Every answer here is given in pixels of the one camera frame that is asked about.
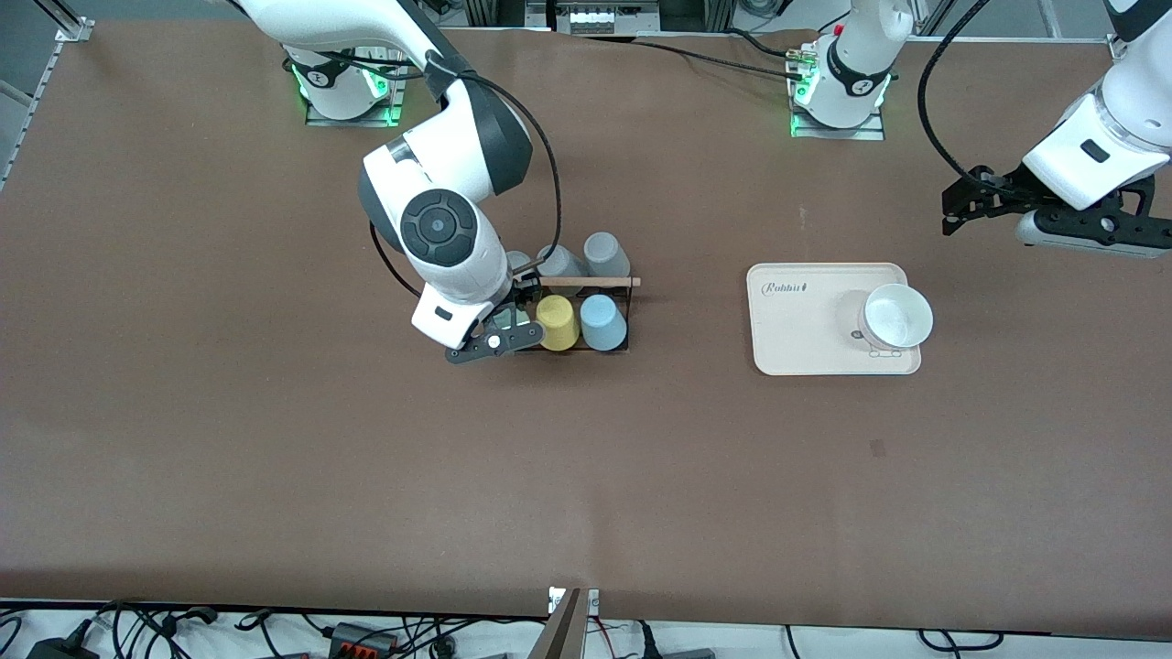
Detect light blue plastic cup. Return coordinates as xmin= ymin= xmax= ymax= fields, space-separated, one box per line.
xmin=580 ymin=294 xmax=629 ymax=352

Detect yellow plastic cup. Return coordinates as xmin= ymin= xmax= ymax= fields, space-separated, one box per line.
xmin=536 ymin=294 xmax=581 ymax=352

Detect white bowl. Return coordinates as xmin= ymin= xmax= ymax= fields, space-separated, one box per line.
xmin=857 ymin=283 xmax=935 ymax=358

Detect beige rabbit print tray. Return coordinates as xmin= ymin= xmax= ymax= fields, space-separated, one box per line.
xmin=746 ymin=263 xmax=922 ymax=377

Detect grey box white connectors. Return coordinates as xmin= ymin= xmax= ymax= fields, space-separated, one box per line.
xmin=554 ymin=0 xmax=662 ymax=35

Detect black orange power strip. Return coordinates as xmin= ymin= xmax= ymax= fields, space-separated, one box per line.
xmin=328 ymin=622 xmax=401 ymax=658

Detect black power adapter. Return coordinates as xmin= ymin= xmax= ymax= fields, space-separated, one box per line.
xmin=26 ymin=634 xmax=97 ymax=659

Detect black wire cup rack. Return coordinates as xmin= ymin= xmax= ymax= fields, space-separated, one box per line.
xmin=499 ymin=275 xmax=642 ymax=354

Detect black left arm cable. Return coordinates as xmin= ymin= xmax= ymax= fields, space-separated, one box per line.
xmin=917 ymin=0 xmax=992 ymax=184

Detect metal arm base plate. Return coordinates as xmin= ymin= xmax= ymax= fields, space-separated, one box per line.
xmin=789 ymin=41 xmax=886 ymax=141
xmin=305 ymin=50 xmax=405 ymax=127

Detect black table cable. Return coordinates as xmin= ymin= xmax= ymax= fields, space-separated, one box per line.
xmin=575 ymin=35 xmax=796 ymax=80
xmin=726 ymin=29 xmax=792 ymax=58

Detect grey camera stand post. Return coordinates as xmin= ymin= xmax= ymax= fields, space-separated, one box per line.
xmin=529 ymin=588 xmax=587 ymax=659

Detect aluminium table edge rail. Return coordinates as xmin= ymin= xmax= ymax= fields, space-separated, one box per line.
xmin=0 ymin=41 xmax=65 ymax=193

